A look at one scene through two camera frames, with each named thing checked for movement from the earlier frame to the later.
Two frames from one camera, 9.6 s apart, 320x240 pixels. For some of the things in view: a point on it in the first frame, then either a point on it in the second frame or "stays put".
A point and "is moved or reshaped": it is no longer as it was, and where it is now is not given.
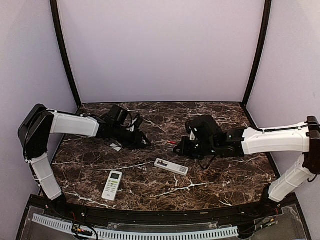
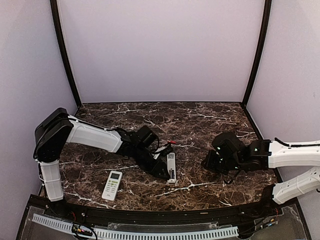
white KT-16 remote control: (171, 166) is moved or reshaped
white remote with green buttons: (112, 185) stays put
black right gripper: (182, 149) -> (208, 163)
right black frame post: (261, 53) stays put
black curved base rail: (244, 211) stays put
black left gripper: (136, 142) -> (156, 168)
